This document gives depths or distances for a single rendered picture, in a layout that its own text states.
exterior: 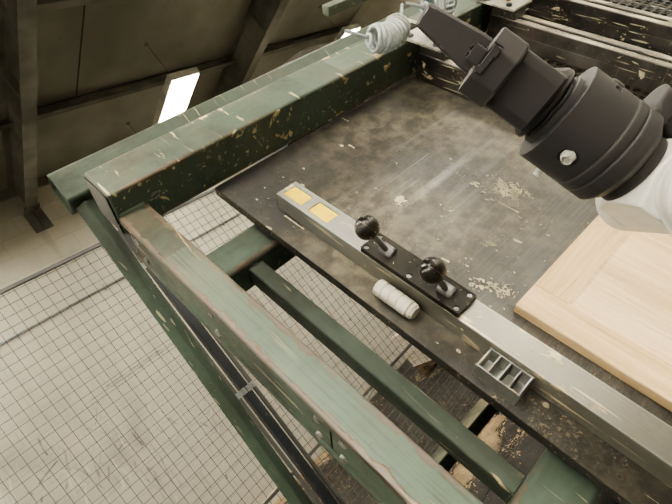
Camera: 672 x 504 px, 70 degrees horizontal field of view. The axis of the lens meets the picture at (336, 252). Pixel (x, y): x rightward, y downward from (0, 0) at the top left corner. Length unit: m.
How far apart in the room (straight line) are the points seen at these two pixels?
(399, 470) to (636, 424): 0.31
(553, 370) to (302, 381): 0.34
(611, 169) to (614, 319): 0.45
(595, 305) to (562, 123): 0.48
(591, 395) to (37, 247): 5.46
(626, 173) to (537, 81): 0.10
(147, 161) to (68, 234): 4.89
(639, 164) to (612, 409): 0.38
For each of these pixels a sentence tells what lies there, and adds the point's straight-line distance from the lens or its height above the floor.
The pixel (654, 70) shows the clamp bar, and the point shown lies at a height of 1.43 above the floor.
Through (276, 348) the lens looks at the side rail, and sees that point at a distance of 0.70.
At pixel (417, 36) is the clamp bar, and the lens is 1.36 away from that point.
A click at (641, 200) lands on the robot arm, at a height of 1.41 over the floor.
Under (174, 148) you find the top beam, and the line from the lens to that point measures 1.01.
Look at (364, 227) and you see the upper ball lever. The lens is 0.70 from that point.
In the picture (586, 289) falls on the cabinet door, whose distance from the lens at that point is 0.88.
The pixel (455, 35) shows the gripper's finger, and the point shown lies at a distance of 0.45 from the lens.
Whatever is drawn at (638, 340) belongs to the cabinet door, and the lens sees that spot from 0.85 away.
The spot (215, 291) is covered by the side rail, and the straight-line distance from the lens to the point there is 0.78.
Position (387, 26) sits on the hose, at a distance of 1.15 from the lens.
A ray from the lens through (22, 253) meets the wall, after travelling 5.76.
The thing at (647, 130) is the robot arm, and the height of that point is 1.45.
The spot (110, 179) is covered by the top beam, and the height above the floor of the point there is 1.90.
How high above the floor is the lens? 1.51
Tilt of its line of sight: 2 degrees up
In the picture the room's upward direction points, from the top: 38 degrees counter-clockwise
